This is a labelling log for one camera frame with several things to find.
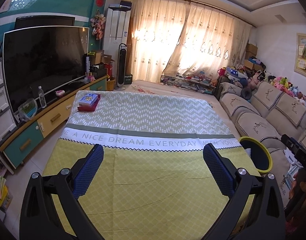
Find cream curtains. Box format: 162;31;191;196
128;0;252;83

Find clear water bottle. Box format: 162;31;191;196
38;86;47;108

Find glass fish bowl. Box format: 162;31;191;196
18;98;38;121

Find black tower fan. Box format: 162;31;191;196
116;43;127;90

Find pile of plush toys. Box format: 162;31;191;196
247;69;306;107

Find framed wall picture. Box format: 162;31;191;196
294;33;306;77

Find low shelf with books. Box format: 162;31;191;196
160;75;215;94

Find pink small object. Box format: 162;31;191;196
55;90;65;97

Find large black television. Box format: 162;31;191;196
2;25;89;113

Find white drawer unit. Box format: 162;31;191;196
0;58;17;145

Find blue card box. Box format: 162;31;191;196
79;93;98;107

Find yellow green tablecloth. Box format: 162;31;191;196
44;91;257;239

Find white standing air conditioner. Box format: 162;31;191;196
103;7;131;62

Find red fire extinguisher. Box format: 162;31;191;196
105;63;114;80

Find teal yellow tv cabinet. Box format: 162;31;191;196
0;75;109;173

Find beige sofa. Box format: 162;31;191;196
216;81;306;204

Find pink artificial flowers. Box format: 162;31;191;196
90;10;106;40

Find stacked cardboard boxes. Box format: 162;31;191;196
244;43;266;71

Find yellow rimmed trash bin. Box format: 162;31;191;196
239;137;273;174

